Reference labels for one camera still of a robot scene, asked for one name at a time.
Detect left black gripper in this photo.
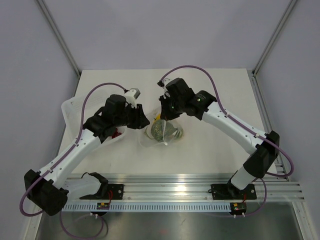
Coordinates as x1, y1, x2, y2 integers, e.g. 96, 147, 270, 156
114, 102, 149, 130

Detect green netted melon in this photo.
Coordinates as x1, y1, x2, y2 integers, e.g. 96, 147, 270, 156
150, 119, 178, 143

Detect clear dotted zip bag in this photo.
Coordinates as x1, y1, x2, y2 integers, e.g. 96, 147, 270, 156
138, 107, 184, 148

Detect red grape bunch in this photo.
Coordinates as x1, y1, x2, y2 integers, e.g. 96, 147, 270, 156
111, 128, 123, 139

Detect yellow bell pepper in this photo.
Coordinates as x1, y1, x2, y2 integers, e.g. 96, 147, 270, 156
154, 114, 161, 121

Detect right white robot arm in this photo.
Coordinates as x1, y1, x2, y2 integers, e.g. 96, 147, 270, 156
157, 78, 280, 200

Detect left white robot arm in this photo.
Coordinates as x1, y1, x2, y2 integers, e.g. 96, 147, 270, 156
24, 88, 150, 216

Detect white perforated plastic basket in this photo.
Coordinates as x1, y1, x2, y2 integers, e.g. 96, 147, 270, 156
61, 87, 128, 147

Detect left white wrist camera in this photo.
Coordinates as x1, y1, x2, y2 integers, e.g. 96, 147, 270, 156
124, 88, 141, 106

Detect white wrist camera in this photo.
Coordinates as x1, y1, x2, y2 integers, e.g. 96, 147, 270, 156
158, 78, 172, 89
124, 88, 141, 106

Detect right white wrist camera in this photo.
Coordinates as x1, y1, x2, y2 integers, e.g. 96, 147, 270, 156
158, 78, 172, 89

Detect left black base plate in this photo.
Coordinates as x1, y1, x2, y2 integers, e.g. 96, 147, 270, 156
79, 183, 124, 200

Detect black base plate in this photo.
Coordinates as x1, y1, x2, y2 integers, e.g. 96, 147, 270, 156
79, 183, 124, 200
208, 183, 257, 200

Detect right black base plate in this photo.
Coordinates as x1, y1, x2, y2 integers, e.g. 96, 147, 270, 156
208, 183, 257, 200

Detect white slotted cable duct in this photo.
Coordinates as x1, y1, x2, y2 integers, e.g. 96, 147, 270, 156
62, 202, 231, 213

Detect left aluminium frame post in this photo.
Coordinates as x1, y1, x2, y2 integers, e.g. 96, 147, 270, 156
36, 0, 81, 79

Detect aluminium frame post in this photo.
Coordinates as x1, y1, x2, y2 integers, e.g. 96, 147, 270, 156
36, 0, 81, 79
252, 0, 299, 77

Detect right aluminium frame post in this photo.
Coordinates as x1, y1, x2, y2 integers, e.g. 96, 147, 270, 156
252, 0, 299, 77

